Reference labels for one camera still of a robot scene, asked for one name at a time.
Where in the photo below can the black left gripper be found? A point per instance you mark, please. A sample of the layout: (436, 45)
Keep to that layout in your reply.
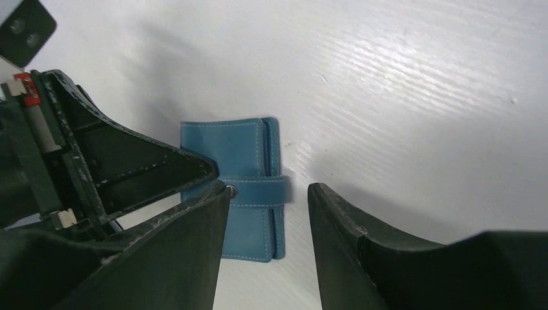
(65, 162)

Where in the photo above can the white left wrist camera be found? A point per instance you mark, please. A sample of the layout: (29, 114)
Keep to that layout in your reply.
(25, 28)

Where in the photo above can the blue leather card holder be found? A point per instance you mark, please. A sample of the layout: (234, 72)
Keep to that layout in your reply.
(247, 153)

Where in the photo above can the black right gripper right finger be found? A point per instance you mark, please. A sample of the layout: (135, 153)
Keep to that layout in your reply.
(364, 263)

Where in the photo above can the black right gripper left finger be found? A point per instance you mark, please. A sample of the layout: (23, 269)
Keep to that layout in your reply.
(170, 261)

